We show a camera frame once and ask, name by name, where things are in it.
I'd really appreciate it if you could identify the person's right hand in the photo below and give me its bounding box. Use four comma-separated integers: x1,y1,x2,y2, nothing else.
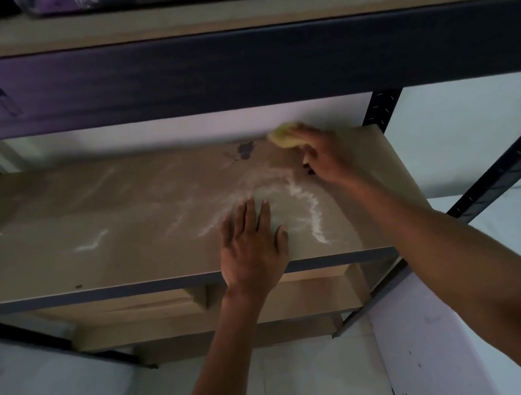
291,118,361,192

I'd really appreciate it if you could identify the dark metal shelving rack frame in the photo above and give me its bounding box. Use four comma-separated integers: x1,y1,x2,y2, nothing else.
0,0,521,390

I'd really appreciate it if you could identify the person's left hand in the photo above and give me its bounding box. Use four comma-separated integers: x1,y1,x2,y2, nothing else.
212,193,297,302

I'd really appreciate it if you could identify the yellow sponge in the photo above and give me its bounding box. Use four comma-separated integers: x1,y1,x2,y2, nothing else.
266,121,308,152

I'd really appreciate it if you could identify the person's right forearm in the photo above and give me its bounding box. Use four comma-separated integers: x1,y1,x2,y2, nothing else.
339,150,521,385

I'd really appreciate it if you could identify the dusty brown wooden shelf board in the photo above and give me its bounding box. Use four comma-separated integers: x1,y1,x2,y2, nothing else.
0,115,440,316

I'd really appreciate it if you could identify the person's left forearm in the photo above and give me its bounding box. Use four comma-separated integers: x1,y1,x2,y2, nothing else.
152,283,292,395

